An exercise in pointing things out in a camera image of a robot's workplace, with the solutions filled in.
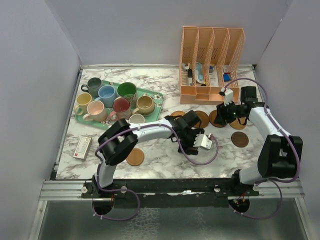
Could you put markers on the pale yellow mug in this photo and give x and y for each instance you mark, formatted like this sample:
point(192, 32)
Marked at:
point(82, 102)

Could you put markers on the grooved brown wooden coaster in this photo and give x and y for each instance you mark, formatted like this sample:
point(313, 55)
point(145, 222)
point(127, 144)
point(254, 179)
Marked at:
point(204, 119)

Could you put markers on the pale pink mug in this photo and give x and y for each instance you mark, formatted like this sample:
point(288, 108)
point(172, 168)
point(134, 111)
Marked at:
point(96, 111)

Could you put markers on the peach plastic desk organizer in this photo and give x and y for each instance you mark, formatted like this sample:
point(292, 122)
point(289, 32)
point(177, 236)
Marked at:
point(208, 61)

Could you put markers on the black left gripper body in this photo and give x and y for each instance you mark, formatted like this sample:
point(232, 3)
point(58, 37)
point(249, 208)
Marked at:
point(187, 139)

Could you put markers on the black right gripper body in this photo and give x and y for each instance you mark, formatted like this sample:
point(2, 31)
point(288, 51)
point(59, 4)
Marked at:
point(231, 111)

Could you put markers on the light blue mug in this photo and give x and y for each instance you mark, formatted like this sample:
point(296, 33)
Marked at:
point(107, 94)

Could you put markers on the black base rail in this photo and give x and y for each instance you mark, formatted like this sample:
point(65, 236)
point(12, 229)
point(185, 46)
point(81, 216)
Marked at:
point(169, 193)

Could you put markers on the grey white mug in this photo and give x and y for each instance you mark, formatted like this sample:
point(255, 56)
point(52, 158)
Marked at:
point(136, 119)

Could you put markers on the pink red mug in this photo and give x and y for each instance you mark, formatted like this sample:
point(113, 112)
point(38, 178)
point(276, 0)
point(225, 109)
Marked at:
point(121, 110)

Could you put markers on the dark grey mug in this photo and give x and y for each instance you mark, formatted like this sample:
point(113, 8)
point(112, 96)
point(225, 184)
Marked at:
point(92, 87)

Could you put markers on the green floral tray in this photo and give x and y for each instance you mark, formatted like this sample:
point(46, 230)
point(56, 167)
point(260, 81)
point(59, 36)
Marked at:
point(156, 96)

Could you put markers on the beige ceramic mug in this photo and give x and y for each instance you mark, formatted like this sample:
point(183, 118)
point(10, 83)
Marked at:
point(145, 106)

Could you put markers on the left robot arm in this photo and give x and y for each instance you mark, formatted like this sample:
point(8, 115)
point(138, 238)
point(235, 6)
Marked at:
point(116, 143)

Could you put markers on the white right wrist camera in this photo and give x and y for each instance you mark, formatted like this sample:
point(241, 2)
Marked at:
point(227, 94)

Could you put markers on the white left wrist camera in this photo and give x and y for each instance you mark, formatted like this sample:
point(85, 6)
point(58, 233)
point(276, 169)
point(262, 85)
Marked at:
point(202, 141)

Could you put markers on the green floral mug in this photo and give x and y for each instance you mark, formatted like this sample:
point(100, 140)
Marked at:
point(128, 90)

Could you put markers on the dark walnut coaster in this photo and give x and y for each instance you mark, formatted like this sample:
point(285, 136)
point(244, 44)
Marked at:
point(192, 151)
point(239, 139)

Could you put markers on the white red staples box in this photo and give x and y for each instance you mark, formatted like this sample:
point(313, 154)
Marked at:
point(82, 148)

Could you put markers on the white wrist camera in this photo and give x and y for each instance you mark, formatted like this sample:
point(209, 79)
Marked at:
point(227, 94)
point(202, 141)

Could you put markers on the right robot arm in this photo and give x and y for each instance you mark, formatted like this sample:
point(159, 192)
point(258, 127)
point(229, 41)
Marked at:
point(281, 153)

